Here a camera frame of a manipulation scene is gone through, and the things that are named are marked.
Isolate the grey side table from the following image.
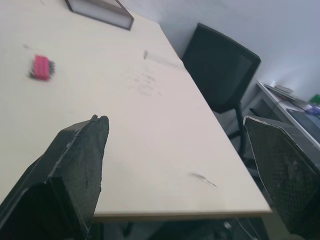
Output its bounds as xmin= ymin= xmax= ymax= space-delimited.
xmin=249 ymin=80 xmax=320 ymax=151

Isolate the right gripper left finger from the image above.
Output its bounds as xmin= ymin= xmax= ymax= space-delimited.
xmin=0 ymin=114 xmax=110 ymax=240

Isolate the black office chair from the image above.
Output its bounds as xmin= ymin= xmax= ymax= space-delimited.
xmin=181 ymin=22 xmax=262 ymax=161

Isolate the pink screwdriver bit holder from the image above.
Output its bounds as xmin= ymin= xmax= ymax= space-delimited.
xmin=27 ymin=54 xmax=56 ymax=82

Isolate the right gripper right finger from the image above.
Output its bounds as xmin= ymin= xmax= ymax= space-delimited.
xmin=243 ymin=115 xmax=320 ymax=240

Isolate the dark brown book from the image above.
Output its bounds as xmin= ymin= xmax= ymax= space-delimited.
xmin=64 ymin=0 xmax=135 ymax=31

